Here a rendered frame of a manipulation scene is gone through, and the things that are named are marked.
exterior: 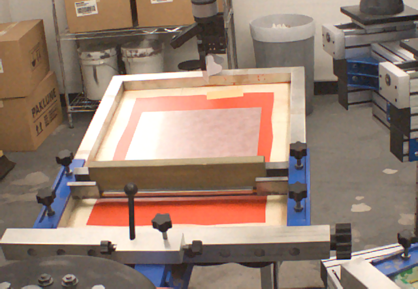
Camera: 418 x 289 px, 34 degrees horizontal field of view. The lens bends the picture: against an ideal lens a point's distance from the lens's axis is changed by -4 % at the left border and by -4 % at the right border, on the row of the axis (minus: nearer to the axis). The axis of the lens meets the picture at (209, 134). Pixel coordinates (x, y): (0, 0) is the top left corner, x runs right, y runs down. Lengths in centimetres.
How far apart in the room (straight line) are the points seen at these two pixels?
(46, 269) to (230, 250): 56
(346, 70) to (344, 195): 164
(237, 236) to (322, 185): 262
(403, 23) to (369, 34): 12
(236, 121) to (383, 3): 69
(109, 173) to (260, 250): 43
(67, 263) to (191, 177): 73
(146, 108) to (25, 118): 287
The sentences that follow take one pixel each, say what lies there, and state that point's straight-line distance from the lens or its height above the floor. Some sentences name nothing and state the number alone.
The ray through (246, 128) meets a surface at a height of 108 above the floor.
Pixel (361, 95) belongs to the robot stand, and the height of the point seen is 99.
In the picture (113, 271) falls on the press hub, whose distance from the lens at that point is 90.
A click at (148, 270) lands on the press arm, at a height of 106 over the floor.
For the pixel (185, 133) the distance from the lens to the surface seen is 193.
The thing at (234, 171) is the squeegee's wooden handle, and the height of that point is 111.
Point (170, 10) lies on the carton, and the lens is 485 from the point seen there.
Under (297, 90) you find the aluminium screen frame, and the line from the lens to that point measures 201.
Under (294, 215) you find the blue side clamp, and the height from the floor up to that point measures 105.
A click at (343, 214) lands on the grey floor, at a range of 371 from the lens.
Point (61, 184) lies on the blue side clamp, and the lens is 173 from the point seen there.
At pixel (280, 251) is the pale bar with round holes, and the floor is 105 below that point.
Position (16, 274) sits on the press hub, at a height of 131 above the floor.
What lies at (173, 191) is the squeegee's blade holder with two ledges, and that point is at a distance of 164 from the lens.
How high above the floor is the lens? 178
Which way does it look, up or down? 22 degrees down
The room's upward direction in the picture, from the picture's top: 6 degrees counter-clockwise
